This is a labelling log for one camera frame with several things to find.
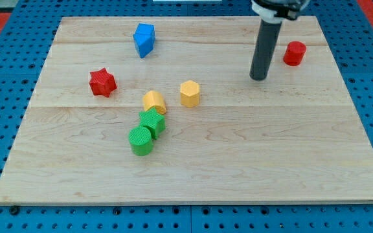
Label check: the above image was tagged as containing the wooden board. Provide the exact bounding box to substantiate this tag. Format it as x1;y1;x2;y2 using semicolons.
0;16;373;206

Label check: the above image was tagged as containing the yellow hexagonal prism block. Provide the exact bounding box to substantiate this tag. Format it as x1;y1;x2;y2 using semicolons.
180;80;200;107

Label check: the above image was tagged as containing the green star block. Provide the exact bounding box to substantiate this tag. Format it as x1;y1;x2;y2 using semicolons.
139;107;166;140

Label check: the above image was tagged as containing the yellow half-cylinder block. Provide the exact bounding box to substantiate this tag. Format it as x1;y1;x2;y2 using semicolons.
142;90;166;115

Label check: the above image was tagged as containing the green cylinder block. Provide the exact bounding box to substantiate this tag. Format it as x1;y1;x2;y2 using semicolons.
128;126;153;156

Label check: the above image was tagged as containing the blue triangular prism block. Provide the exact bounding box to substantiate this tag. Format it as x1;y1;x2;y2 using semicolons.
133;34;155;58

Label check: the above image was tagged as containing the red star block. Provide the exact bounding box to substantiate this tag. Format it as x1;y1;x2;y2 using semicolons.
89;68;117;98

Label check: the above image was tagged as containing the blue cube block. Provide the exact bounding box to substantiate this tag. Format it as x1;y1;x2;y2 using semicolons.
135;23;155;36

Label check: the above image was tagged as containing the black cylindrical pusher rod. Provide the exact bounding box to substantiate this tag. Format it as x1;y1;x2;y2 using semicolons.
249;20;282;81

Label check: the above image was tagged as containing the red cylinder block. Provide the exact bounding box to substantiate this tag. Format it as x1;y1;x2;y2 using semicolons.
283;41;307;66

